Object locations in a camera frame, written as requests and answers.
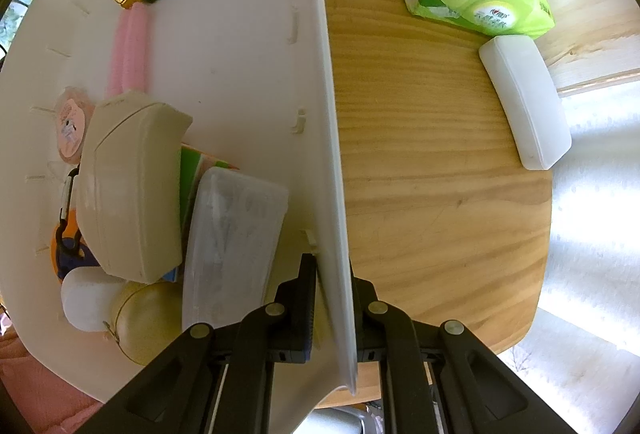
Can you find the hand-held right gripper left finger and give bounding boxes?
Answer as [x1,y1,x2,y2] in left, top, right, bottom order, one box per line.
[95,253,318,434]

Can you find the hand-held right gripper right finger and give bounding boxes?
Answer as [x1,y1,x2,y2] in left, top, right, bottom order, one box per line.
[348,261,576,434]

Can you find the translucent plastic box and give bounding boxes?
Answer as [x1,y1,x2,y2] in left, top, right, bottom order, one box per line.
[181,166,291,330]

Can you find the gold round compact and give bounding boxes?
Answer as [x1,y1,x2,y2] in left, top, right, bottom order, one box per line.
[102,281,188,367]

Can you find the multicolour puzzle cube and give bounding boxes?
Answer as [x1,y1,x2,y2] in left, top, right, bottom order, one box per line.
[162,143,241,282]

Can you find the cream square case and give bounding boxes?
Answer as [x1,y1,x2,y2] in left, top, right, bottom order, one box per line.
[75,91,194,285]

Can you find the orange round cable reel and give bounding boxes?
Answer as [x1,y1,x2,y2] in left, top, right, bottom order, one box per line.
[49,166,101,282]

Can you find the white plastic bin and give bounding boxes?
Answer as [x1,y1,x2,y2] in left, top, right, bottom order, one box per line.
[0,0,361,417]

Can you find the pink correction tape dispenser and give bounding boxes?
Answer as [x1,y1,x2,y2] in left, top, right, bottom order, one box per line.
[54,86,96,165]

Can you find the white floral cloth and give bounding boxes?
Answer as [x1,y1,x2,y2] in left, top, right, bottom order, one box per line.
[500,74,640,415]

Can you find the white frosted oblong case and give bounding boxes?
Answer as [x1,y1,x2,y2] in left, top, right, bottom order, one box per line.
[479,36,572,171]

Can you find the pink fleece clothing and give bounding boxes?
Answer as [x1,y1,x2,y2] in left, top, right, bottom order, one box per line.
[0,314,101,434]

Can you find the wooden desk hutch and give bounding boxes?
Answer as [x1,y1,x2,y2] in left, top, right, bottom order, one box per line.
[530,0,640,97]

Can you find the grape print box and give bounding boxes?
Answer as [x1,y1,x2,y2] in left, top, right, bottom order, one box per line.
[0,0,31,60]

